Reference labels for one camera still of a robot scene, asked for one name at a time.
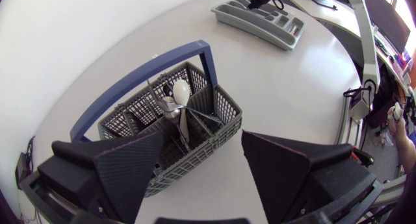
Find grey cutlery basket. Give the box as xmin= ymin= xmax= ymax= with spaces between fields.
xmin=70 ymin=39 xmax=243 ymax=199

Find person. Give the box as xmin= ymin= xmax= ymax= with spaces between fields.
xmin=386 ymin=102 xmax=416 ymax=177

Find steel spoon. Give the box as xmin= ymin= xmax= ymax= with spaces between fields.
xmin=161 ymin=95 xmax=192 ymax=153

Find steel fork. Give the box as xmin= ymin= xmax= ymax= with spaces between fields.
xmin=147 ymin=80 xmax=223 ymax=125

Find dark screen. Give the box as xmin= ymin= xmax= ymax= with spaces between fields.
xmin=361 ymin=0 xmax=411 ymax=55

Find pale plastic spoon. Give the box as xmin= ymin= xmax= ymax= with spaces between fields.
xmin=172 ymin=79 xmax=192 ymax=144

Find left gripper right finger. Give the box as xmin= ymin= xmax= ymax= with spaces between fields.
xmin=240 ymin=129 xmax=377 ymax=224

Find grey cutlery tray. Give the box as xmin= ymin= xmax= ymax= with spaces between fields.
xmin=211 ymin=0 xmax=306 ymax=51

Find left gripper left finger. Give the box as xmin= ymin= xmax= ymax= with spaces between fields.
xmin=37 ymin=130 xmax=164 ymax=224

